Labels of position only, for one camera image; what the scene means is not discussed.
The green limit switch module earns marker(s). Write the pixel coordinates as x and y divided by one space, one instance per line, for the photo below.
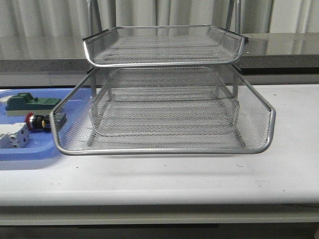
23 103

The mesh tray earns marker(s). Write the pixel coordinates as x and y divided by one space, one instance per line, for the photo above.
255 123
182 117
139 46

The white circuit breaker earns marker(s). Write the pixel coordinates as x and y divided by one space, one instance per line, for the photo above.
14 135

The blue plastic tray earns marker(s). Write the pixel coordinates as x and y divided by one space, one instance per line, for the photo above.
41 144

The grey stone counter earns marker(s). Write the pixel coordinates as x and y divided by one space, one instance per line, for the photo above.
265 53

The grey metal rack frame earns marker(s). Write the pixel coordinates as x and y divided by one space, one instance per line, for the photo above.
163 88

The red emergency stop button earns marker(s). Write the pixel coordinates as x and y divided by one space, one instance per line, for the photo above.
41 122

